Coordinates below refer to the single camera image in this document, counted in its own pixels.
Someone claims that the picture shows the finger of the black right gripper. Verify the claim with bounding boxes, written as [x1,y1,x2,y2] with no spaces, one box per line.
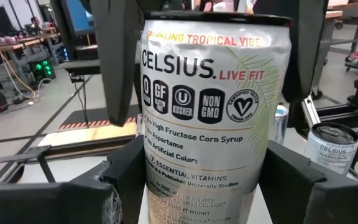
[252,0,329,104]
[89,0,145,127]

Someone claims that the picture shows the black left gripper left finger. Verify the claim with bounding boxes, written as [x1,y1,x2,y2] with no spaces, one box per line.
[0,135,145,224]

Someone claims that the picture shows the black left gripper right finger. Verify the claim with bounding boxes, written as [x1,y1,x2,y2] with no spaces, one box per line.
[258,139,358,224]

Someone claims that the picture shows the Celsius Peach Vibe can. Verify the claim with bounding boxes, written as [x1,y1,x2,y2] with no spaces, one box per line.
[303,122,358,175]

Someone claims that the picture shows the Celsius Tropical Vibe can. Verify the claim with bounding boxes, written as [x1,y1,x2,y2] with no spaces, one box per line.
[138,11,293,224]

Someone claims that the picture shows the wooden workbench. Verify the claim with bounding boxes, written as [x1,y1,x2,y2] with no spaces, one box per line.
[0,26,62,85]
[311,0,358,100]

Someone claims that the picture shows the silver aluminium bar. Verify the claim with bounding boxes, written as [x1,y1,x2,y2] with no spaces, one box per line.
[301,95,322,129]

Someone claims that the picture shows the black mat hazard stripes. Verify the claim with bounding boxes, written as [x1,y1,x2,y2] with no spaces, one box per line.
[58,105,140,131]

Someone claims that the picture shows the black device green lights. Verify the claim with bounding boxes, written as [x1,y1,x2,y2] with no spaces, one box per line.
[29,58,57,82]

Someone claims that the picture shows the Red Bull sugarfree can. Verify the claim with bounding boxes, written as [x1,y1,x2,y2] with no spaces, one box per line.
[270,104,290,146]

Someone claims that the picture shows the person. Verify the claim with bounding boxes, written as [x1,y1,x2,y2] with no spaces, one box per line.
[29,16,43,32]

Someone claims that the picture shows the yellow cable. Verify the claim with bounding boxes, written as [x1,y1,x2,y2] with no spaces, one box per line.
[0,46,37,100]

